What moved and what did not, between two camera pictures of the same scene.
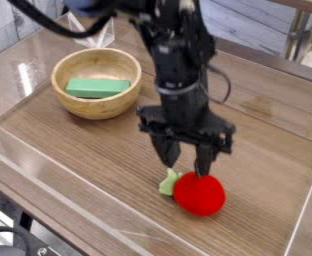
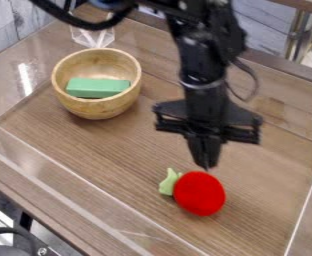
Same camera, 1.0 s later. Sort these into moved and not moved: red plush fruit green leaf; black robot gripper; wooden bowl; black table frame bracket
Moved: black robot gripper
Not moved: red plush fruit green leaf; wooden bowl; black table frame bracket
